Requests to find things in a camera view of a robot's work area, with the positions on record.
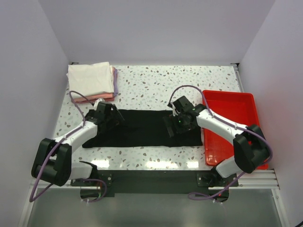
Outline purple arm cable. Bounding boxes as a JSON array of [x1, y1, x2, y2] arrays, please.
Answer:
[[167, 85, 273, 201], [28, 90, 98, 203]]

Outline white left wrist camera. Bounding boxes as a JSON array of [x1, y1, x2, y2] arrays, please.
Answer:
[[93, 98, 105, 110]]

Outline folded pink t shirt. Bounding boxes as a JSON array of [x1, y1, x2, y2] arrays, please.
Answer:
[[72, 65, 115, 103]]

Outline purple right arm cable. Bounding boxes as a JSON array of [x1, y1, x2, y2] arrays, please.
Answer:
[[167, 85, 273, 201]]

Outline red plastic tray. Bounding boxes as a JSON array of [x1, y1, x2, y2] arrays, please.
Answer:
[[203, 90, 260, 166]]

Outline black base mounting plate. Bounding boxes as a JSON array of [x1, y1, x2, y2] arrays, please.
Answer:
[[71, 170, 239, 199]]

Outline folded white t shirt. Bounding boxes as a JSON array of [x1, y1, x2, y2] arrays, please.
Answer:
[[67, 62, 114, 96]]

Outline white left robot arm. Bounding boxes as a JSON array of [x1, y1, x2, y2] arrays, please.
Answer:
[[31, 101, 124, 186]]

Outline black t shirt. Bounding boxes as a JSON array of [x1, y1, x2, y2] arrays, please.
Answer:
[[82, 109, 203, 148]]

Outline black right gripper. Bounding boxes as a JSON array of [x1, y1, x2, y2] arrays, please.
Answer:
[[163, 112, 195, 138]]

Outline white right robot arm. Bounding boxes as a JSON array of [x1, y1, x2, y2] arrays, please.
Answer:
[[163, 96, 272, 186]]

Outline folded purple t shirt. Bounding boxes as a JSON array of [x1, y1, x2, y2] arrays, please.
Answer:
[[113, 69, 118, 97]]

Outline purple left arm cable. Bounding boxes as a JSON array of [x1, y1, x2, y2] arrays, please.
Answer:
[[28, 90, 98, 203]]

